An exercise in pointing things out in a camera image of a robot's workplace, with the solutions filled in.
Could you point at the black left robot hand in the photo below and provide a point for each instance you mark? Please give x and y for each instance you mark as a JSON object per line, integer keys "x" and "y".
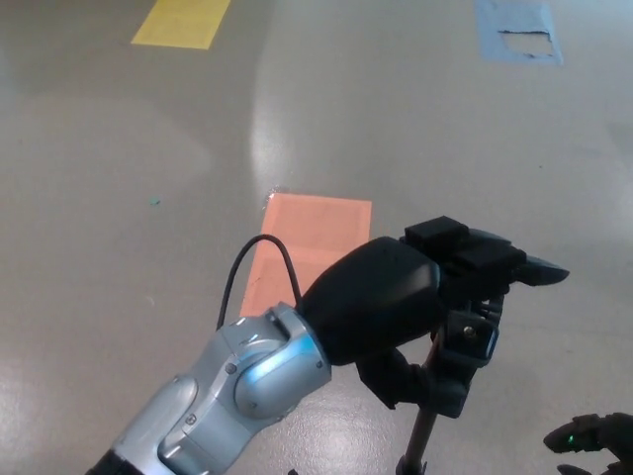
{"x": 371, "y": 297}

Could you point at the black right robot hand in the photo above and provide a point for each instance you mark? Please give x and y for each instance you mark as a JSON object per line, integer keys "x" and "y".
{"x": 618, "y": 435}

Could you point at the black phone stand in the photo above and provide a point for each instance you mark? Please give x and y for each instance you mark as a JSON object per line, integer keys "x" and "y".
{"x": 457, "y": 383}

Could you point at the orange floor sheet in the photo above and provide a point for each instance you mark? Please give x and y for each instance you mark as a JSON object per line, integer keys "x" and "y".
{"x": 316, "y": 222}

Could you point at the torn blue floor sheet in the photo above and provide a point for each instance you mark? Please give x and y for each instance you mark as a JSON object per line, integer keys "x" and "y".
{"x": 489, "y": 37}

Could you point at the yellow floor sheet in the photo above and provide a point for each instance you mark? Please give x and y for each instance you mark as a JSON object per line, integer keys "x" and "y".
{"x": 180, "y": 22}

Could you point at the small teal scrap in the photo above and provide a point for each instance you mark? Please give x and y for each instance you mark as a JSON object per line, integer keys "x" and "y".
{"x": 153, "y": 201}

